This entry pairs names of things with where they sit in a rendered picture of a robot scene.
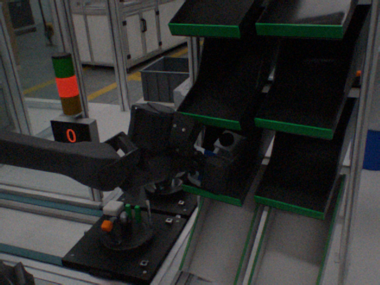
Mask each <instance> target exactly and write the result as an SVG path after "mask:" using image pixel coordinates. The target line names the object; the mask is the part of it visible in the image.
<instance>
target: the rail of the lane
mask: <svg viewBox="0 0 380 285"><path fill-rule="evenodd" d="M0 260H1V261H3V263H5V264H7V265H10V266H15V265H16V264H17V263H19V262H22V263H23V265H24V268H25V270H26V271H27V272H28V273H30V274H33V276H34V278H38V279H42V280H46V281H51V282H53V283H55V284H60V285H130V284H125V283H120V282H118V281H115V280H113V274H109V273H104V272H101V271H96V270H90V271H89V274H86V273H81V272H78V271H73V270H68V269H65V268H61V267H56V266H53V265H47V264H43V263H40V262H35V261H31V260H27V259H25V258H20V257H17V256H12V255H8V254H3V253H0Z"/></svg>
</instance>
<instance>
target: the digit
mask: <svg viewBox="0 0 380 285"><path fill-rule="evenodd" d="M62 130H63V133H64V139H65V143H78V142H80V139H79V135H78V132H77V126H76V125H66V124H62Z"/></svg>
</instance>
